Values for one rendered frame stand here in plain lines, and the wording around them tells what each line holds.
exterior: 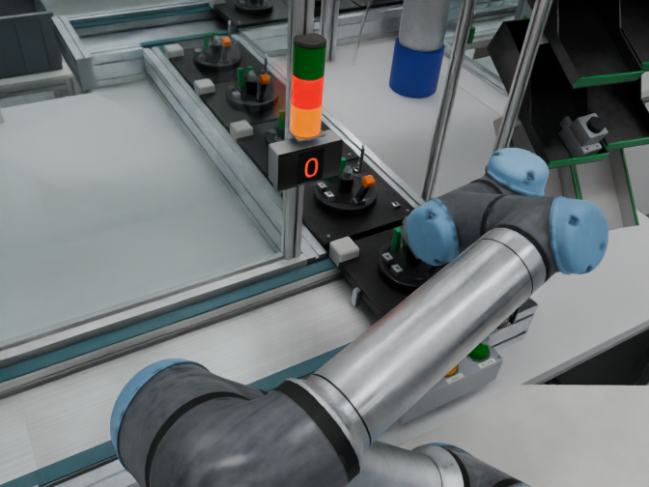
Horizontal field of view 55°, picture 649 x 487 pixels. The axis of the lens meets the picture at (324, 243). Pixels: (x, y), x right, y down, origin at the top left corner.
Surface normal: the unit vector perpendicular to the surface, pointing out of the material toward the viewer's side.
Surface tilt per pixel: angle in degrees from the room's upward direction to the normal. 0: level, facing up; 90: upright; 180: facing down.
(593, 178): 45
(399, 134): 0
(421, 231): 90
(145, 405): 41
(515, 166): 0
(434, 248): 90
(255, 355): 0
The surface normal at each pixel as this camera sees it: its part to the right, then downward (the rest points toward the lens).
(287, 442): 0.07, -0.40
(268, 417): -0.19, -0.77
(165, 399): -0.40, -0.84
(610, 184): 0.29, -0.08
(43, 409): 0.07, -0.75
